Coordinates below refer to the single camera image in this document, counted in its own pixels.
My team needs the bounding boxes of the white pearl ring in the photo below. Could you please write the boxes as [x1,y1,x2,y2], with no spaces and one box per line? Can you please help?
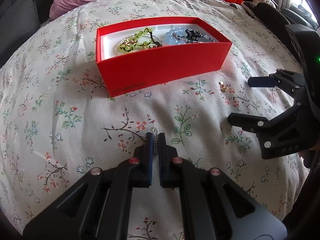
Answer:
[151,126,162,156]

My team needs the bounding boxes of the dark bead charm bracelet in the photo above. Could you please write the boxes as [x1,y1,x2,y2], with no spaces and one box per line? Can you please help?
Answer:
[173,28,216,45]

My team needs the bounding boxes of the gold flower charm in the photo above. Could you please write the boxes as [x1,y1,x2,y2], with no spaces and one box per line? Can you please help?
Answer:
[124,37,138,46]

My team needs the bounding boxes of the red jewelry box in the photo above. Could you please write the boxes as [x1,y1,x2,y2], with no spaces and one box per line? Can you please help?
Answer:
[96,16,232,97]

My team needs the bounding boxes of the small gold earring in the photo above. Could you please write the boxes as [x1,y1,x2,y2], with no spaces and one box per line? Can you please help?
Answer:
[219,81,228,92]

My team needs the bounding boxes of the dark brown blanket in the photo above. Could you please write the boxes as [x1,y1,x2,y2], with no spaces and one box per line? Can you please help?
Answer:
[241,1,290,43]

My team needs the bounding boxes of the floral bed sheet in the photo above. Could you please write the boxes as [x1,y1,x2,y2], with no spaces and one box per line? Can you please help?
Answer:
[1,0,309,232]

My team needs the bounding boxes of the dark grey pillow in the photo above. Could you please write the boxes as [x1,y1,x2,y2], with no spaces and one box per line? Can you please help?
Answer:
[1,0,40,66]

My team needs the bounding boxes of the blue bead bracelet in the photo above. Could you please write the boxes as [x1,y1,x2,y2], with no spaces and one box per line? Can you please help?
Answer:
[163,28,216,46]

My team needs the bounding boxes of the green bead bracelet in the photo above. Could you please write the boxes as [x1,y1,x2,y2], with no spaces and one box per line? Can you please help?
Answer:
[117,27,163,55]

